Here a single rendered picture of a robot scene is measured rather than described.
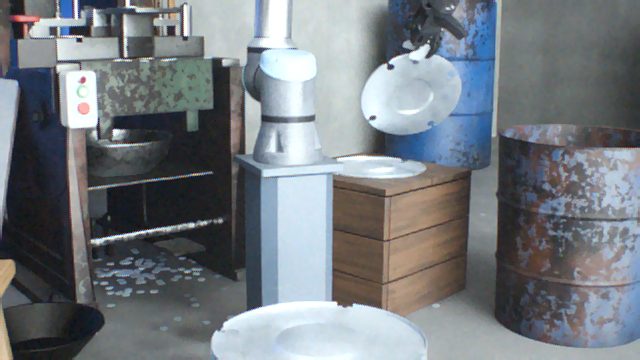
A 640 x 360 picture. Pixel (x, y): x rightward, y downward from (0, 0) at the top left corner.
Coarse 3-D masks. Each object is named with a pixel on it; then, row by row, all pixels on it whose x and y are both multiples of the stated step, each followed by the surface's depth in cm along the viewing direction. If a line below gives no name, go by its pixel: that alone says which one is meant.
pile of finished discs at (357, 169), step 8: (344, 160) 222; (352, 160) 222; (360, 160) 222; (368, 160) 223; (376, 160) 223; (384, 160) 223; (392, 160) 223; (400, 160) 222; (408, 160) 220; (352, 168) 209; (360, 168) 207; (368, 168) 207; (376, 168) 207; (384, 168) 207; (392, 168) 208; (400, 168) 211; (408, 168) 211; (416, 168) 211; (424, 168) 209; (344, 176) 200; (352, 176) 198; (360, 176) 198; (368, 176) 197; (376, 176) 197; (384, 176) 197; (392, 176) 198; (400, 176) 199; (408, 176) 200
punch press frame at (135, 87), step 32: (32, 0) 221; (96, 0) 250; (96, 64) 194; (128, 64) 200; (160, 64) 206; (192, 64) 212; (128, 96) 201; (160, 96) 207; (192, 96) 214; (192, 128) 216; (192, 224) 219
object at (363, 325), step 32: (256, 320) 111; (288, 320) 111; (320, 320) 111; (352, 320) 111; (384, 320) 111; (224, 352) 100; (256, 352) 100; (288, 352) 99; (320, 352) 99; (352, 352) 99; (384, 352) 100
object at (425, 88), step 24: (384, 72) 210; (408, 72) 211; (432, 72) 212; (456, 72) 213; (384, 96) 216; (408, 96) 218; (432, 96) 218; (456, 96) 219; (384, 120) 222; (408, 120) 223
